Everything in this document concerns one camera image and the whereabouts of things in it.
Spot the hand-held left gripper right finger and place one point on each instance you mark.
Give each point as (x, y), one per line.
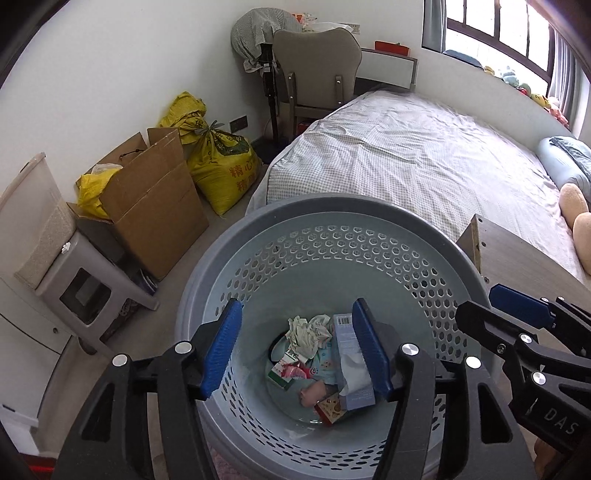
(371, 350)

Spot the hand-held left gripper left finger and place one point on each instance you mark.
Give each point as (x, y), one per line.
(224, 350)

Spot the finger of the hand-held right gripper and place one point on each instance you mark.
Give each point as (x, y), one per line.
(517, 300)
(480, 318)

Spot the white tissue wad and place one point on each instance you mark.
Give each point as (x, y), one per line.
(358, 376)

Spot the long purple cardboard box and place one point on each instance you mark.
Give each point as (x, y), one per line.
(344, 341)

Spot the black elastic band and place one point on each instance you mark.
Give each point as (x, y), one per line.
(271, 350)

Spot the light blue wet wipes packet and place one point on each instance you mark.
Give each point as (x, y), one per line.
(323, 362)

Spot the small green white carton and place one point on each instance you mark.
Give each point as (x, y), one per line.
(278, 373)

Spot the printed paper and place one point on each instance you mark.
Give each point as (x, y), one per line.
(302, 334)

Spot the small red wrapper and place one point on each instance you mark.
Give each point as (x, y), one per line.
(296, 369)

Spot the grey-blue perforated plastic basket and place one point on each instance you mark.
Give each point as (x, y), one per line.
(323, 258)

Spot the light blue pillow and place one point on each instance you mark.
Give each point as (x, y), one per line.
(563, 161)

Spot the open brown cardboard box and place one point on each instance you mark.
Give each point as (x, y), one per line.
(152, 194)

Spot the printed yellow woven sack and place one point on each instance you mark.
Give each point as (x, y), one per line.
(226, 175)

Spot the bed with checked sheet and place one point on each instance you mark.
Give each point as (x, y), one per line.
(415, 152)

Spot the grey plastic stool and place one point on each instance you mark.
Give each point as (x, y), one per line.
(69, 258)

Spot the yellow plastic bag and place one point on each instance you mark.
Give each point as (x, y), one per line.
(94, 194)

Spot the row of small plush toys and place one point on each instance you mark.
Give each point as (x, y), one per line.
(531, 90)

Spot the translucent plastic storage bin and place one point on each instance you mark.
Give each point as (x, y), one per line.
(41, 221)

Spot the grey curtain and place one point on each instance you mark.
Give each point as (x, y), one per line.
(568, 78)
(434, 23)

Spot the plain yellow woven sack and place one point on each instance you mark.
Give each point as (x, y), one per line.
(184, 115)

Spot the black floor fan stand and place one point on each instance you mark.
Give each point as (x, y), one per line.
(272, 106)

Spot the blue cushion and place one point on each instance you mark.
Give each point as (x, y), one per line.
(461, 56)

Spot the white grey desk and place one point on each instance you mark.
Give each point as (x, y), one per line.
(388, 64)

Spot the flat red box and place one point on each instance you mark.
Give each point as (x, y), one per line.
(392, 47)

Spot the grey-brown padded chair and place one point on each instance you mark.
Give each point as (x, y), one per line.
(314, 55)

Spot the grey checked cloth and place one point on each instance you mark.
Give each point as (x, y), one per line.
(254, 27)

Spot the white tissue box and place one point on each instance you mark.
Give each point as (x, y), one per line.
(323, 26)

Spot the dark wall socket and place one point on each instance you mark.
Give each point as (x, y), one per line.
(239, 123)

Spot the window with dark frame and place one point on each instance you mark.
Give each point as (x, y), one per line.
(489, 18)

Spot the beige wall socket strip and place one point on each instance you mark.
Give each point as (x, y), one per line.
(352, 26)

